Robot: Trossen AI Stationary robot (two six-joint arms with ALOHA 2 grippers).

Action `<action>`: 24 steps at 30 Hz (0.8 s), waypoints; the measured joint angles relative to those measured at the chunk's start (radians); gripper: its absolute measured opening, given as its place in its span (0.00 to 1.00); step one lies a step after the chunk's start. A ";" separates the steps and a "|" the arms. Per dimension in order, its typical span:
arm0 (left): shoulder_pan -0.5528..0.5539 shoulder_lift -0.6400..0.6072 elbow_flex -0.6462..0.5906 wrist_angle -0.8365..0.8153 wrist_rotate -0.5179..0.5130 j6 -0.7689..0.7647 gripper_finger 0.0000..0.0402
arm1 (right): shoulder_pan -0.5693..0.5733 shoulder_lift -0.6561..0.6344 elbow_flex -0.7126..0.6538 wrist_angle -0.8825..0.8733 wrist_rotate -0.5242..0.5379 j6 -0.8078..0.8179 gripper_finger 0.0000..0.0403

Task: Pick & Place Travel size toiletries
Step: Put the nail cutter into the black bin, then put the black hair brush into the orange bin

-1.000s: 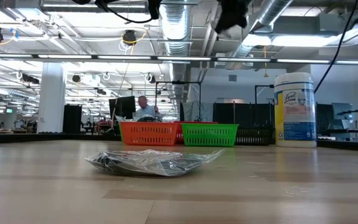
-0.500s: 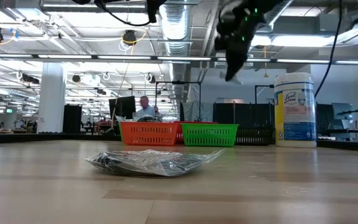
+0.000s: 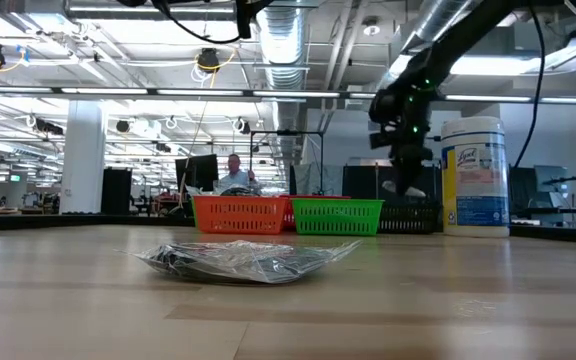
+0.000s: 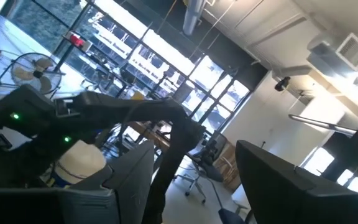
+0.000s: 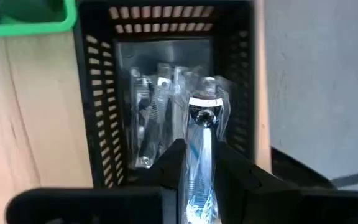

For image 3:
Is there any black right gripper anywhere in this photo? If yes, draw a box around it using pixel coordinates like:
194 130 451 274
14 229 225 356
390 88 439 195

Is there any black round brush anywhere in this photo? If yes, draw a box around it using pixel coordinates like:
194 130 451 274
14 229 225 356
220 185 262 198
115 239 364 286

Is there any black plastic slotted basket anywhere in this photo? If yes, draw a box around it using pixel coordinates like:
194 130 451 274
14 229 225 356
377 199 443 235

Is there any dark office partition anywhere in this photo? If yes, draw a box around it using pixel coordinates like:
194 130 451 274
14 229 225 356
341 164 442 206

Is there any yellow disinfectant wipes canister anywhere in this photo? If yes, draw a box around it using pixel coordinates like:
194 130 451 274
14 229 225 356
440 116 511 238

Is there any person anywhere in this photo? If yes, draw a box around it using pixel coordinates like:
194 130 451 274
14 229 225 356
216 153 260 195

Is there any orange plastic slotted basket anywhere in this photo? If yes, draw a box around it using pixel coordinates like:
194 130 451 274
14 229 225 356
191 195 289 235

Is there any black background monitor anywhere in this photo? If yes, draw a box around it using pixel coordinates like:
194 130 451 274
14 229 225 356
175 153 219 194

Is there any black tall cabinet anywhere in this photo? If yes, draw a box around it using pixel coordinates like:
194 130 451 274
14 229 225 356
100 167 133 216

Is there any white round pillar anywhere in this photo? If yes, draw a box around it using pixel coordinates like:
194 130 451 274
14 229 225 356
59 99 108 215

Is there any silver ceiling duct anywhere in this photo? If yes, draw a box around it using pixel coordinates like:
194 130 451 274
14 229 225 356
375 0 474 96

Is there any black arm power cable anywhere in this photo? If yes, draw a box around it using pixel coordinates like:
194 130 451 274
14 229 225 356
512 0 547 169

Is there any silver ribbed vertical duct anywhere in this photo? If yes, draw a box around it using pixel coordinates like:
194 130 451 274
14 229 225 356
255 0 309 166

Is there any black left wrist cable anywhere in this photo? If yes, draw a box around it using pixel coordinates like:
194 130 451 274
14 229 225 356
150 0 242 45

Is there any black aluminium rig frame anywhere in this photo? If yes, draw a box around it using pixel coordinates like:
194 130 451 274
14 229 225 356
0 212 576 245

